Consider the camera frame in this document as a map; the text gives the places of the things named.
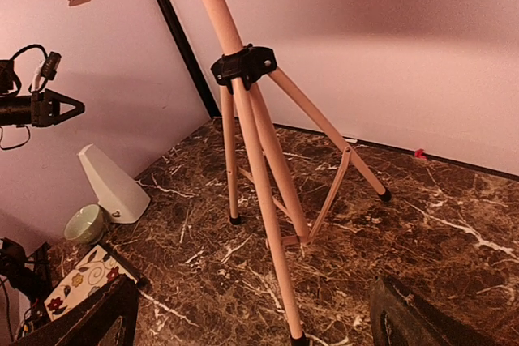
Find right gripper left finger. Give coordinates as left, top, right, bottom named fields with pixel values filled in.
left=13, top=275, right=139, bottom=345

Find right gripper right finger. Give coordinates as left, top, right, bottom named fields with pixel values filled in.
left=370, top=275, right=496, bottom=345

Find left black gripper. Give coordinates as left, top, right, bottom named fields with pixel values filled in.
left=31, top=90, right=85, bottom=127

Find pink music stand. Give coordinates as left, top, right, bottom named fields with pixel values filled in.
left=202, top=0, right=392, bottom=345

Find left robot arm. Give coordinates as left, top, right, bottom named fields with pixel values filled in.
left=1, top=60, right=85, bottom=127

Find floral square plate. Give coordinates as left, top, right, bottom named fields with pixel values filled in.
left=44, top=244, right=141, bottom=321

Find pale green bowl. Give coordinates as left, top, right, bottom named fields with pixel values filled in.
left=63, top=204, right=105, bottom=245

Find white metronome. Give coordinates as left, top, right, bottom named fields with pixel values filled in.
left=78, top=144, right=151, bottom=224

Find small pink clip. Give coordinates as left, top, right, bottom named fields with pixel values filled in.
left=414, top=148, right=427, bottom=160

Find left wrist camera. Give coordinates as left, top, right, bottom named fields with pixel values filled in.
left=28, top=52, right=62, bottom=92

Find left black frame post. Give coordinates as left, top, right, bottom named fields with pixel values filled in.
left=156, top=0, right=221, bottom=117

